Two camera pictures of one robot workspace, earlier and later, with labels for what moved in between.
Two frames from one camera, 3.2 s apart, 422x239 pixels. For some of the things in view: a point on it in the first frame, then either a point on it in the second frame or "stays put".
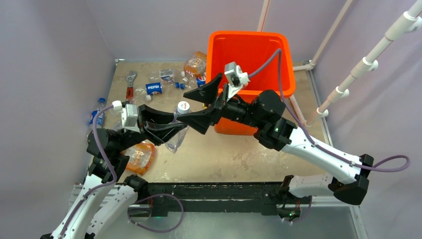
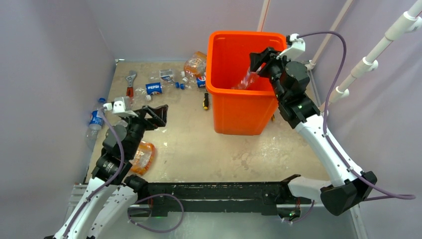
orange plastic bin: (250, 49) stays put
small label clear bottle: (167, 74) stays put
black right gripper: (202, 119) to (269, 55)
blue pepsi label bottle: (153, 88) stays put
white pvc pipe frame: (409, 22) stays put
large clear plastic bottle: (181, 107) to (249, 79)
